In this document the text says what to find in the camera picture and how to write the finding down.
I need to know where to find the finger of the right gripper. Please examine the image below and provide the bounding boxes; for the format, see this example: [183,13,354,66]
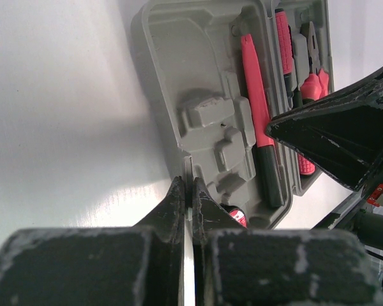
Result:
[266,67,383,191]

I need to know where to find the red black utility knife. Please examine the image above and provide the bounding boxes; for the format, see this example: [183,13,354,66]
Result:
[241,34,285,208]

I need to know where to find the grey plastic tool case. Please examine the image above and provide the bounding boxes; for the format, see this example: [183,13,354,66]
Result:
[131,1,332,229]

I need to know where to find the red-handled screwdriver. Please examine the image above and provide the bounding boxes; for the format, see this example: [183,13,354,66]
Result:
[275,8,302,109]
[297,154,315,176]

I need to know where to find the red black pliers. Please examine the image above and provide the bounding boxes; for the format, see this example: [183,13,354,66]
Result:
[300,21,329,105]

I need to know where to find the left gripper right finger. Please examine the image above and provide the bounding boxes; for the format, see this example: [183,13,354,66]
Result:
[191,178,383,305]

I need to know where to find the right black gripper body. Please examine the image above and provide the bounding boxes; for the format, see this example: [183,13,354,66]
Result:
[315,148,383,251]

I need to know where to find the black electrical tape roll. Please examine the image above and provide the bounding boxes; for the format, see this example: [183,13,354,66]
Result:
[222,205,248,228]

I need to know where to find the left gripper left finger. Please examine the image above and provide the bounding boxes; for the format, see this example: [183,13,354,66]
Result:
[0,177,185,305]

